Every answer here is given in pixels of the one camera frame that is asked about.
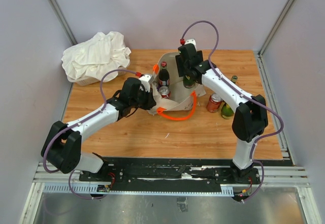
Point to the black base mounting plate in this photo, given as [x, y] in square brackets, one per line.
[168, 169]

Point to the green glass bottle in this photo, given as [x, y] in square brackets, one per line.
[226, 111]
[188, 82]
[234, 79]

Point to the crumpled white cloth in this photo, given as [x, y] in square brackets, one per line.
[95, 57]

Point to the aluminium frame post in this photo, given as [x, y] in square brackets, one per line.
[280, 19]
[62, 20]

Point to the orange bag handle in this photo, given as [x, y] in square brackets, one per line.
[161, 110]

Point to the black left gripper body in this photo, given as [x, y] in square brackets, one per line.
[143, 100]

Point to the white canvas tote bag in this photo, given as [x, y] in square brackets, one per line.
[180, 98]

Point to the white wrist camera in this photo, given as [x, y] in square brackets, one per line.
[191, 41]
[146, 81]

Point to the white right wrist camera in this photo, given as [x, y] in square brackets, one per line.
[191, 41]

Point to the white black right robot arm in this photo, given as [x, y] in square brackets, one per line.
[250, 117]

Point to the aluminium frame post right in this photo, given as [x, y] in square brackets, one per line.
[280, 19]

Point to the grey slotted cable duct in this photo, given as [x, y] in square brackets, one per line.
[169, 188]

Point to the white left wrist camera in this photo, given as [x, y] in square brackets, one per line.
[146, 81]

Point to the red soda can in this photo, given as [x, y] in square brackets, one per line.
[214, 103]
[164, 91]

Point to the aluminium frame post left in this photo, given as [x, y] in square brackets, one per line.
[62, 20]

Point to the glass cola bottle red cap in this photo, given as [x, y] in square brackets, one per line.
[164, 76]

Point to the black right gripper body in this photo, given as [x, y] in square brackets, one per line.
[182, 68]

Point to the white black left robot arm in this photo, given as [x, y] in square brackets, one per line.
[62, 148]

